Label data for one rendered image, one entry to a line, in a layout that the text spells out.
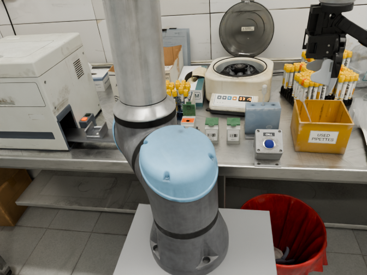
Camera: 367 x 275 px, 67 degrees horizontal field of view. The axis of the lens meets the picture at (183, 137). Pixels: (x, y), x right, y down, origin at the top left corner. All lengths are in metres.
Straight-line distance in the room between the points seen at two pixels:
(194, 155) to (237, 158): 0.42
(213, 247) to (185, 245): 0.05
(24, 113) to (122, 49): 0.56
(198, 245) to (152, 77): 0.29
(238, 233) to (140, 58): 0.37
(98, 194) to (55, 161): 0.75
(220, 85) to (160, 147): 0.63
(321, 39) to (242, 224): 0.46
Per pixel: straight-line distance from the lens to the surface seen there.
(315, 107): 0.94
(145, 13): 0.44
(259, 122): 0.88
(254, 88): 1.00
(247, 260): 0.56
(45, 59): 0.89
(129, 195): 1.61
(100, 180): 1.75
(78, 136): 0.95
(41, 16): 1.57
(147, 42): 0.44
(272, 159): 0.80
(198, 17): 1.31
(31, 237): 2.03
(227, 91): 1.02
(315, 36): 0.75
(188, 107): 0.85
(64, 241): 1.90
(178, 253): 0.50
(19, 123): 0.99
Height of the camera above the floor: 1.39
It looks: 35 degrees down
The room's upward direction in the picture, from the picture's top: 6 degrees counter-clockwise
